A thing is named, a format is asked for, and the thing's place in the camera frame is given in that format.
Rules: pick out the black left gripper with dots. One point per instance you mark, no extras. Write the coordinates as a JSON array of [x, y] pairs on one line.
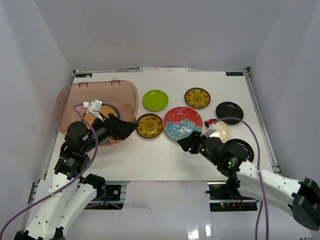
[[113, 127]]

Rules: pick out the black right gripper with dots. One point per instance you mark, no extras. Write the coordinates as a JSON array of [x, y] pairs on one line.
[[191, 141]]

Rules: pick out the blue-green glazed plate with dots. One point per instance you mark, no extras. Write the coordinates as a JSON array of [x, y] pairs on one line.
[[118, 113]]

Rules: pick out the orange woven bamboo plate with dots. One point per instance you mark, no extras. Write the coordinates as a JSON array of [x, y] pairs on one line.
[[104, 110]]

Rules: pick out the red plate with teal flower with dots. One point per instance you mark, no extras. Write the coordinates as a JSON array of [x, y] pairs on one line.
[[180, 122]]

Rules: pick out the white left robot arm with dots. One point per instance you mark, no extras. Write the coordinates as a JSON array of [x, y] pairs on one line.
[[69, 192]]

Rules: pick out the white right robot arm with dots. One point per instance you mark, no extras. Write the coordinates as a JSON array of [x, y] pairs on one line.
[[300, 199]]

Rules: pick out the yellow patterned plate near bin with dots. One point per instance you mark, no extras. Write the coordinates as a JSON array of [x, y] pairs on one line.
[[149, 125]]

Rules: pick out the cream and black plate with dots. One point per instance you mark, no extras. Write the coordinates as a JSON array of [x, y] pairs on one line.
[[222, 131]]

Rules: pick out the lime green plate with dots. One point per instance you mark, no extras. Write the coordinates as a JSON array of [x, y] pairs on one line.
[[155, 100]]

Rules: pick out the yellow patterned plate far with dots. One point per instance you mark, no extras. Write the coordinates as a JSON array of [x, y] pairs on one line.
[[197, 98]]

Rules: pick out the black plate far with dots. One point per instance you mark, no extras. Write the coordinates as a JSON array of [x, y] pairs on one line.
[[229, 109]]

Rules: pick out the black plate near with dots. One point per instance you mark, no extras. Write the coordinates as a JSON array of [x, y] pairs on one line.
[[246, 149]]

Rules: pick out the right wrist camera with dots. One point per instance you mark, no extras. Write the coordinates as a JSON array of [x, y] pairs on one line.
[[210, 128]]

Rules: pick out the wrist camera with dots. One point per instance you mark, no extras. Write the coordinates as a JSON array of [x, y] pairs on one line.
[[210, 128], [93, 108]]

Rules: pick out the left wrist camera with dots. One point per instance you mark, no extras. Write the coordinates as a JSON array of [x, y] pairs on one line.
[[93, 108]]

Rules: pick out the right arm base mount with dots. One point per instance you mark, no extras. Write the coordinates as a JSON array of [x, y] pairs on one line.
[[221, 199]]

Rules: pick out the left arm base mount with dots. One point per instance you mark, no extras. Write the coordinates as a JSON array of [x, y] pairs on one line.
[[109, 197]]

